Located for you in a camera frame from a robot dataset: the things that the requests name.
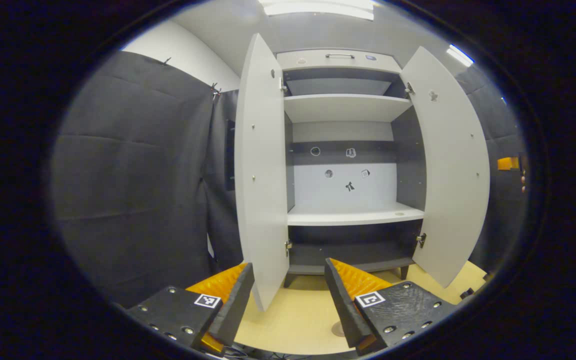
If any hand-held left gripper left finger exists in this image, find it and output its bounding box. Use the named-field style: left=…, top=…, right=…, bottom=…
left=125, top=262, right=255, bottom=357

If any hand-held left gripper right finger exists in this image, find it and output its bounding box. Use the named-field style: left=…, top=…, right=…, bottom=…
left=324, top=257, right=461, bottom=357

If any white cabinet door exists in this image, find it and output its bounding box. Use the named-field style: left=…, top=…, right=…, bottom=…
left=400, top=46, right=491, bottom=289
left=225, top=32, right=291, bottom=312

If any grey white cabinet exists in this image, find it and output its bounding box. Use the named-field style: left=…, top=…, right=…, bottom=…
left=275, top=48, right=426, bottom=288

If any small ceiling light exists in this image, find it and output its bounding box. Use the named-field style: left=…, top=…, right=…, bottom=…
left=446, top=44, right=475, bottom=68

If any black backdrop cloth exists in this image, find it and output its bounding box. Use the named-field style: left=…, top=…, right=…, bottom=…
left=50, top=50, right=529, bottom=308

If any large ceiling light panel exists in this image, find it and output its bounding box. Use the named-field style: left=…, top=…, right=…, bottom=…
left=262, top=0, right=375, bottom=21

